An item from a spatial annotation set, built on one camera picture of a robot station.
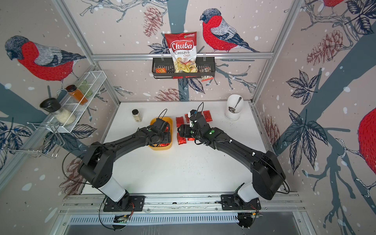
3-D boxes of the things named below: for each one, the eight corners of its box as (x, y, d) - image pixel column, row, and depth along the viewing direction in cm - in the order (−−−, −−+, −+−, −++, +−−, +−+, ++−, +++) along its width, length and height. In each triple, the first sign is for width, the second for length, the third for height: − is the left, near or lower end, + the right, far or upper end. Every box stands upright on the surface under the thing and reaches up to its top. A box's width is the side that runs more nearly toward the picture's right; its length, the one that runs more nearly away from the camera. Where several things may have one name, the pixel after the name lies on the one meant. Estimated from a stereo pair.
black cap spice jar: (135, 122, 110) (130, 114, 103) (136, 117, 114) (132, 108, 106) (141, 122, 110) (137, 114, 103) (143, 117, 114) (139, 108, 106)
